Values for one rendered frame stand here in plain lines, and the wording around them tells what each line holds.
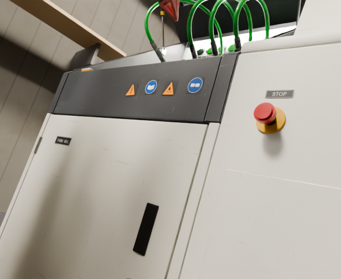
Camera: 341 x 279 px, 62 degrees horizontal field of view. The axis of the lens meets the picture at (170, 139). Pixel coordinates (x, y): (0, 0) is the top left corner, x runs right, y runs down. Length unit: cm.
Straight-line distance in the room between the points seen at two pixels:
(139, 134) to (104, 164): 13
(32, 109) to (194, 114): 251
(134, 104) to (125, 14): 300
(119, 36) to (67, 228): 298
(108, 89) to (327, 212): 64
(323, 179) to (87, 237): 52
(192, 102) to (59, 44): 266
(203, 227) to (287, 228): 14
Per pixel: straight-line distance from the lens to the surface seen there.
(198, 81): 65
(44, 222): 90
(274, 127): 53
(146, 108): 72
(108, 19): 356
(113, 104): 82
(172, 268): 57
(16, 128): 298
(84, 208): 76
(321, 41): 60
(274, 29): 135
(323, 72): 56
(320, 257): 47
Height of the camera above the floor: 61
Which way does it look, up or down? 12 degrees up
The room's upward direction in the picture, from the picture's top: 17 degrees clockwise
